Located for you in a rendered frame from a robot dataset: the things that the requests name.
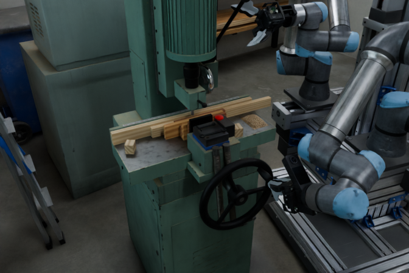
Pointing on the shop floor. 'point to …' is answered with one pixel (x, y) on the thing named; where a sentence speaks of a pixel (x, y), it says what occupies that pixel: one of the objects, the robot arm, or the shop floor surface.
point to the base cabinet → (188, 231)
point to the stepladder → (6, 142)
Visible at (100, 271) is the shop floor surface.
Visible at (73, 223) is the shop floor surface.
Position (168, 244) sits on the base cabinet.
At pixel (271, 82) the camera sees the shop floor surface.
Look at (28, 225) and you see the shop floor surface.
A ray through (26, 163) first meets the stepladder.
